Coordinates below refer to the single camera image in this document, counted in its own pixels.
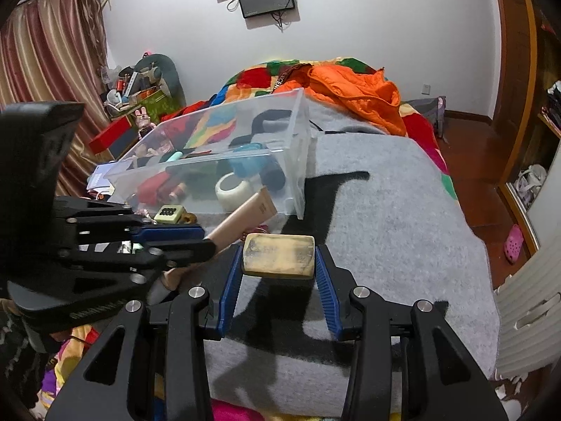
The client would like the green glass spray bottle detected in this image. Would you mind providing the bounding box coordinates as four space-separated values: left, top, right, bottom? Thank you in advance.
183 161 231 201

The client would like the walnut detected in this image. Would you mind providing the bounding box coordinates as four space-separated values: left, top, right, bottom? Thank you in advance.
182 212 198 224

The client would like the green neck pillow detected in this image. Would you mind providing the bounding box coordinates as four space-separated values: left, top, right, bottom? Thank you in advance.
134 53 187 107

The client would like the white tape roll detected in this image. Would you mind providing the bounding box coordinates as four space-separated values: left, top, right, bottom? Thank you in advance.
215 172 254 212

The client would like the beige cosmetic tube red label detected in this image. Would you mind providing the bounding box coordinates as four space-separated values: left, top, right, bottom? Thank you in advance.
162 181 188 204

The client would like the colourful patchwork quilt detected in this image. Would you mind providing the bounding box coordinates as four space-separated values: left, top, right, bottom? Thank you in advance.
210 57 457 199

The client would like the purple lipstick tube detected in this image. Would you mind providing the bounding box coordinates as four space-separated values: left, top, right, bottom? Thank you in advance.
259 157 286 192

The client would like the blue notebook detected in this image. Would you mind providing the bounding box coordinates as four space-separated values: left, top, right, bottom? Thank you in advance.
87 160 131 195

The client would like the yellow eraser block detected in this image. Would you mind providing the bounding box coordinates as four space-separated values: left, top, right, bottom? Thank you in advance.
243 233 316 279

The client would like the red foil pouch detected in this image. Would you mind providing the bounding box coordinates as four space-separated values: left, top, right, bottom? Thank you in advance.
136 171 170 206

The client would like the teal washi tape roll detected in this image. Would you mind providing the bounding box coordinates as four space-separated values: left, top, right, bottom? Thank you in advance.
228 142 268 179

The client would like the wooden door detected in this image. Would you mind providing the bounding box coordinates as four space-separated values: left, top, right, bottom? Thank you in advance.
493 0 537 183

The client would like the red gift box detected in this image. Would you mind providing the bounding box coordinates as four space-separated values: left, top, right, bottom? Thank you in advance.
88 116 132 154

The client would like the striped curtain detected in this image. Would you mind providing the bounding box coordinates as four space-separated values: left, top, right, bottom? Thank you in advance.
1 0 109 196

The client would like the mahjong tile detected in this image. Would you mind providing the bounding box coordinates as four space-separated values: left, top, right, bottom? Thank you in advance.
154 204 185 224

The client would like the clear plastic storage box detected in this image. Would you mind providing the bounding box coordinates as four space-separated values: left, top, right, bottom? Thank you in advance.
110 88 310 218

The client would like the green cardboard box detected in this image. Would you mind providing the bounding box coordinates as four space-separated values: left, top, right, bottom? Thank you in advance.
111 89 180 122

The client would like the mint green case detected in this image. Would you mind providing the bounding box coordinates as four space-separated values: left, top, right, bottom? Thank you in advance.
163 151 183 162

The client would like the orange down jacket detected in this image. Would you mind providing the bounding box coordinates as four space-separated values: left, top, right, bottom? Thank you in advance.
275 63 407 136

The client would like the pink rabbit figure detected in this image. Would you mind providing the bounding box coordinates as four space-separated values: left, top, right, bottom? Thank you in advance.
134 107 156 140

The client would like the red clothing pile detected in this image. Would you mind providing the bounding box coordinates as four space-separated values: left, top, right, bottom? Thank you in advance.
160 101 210 123

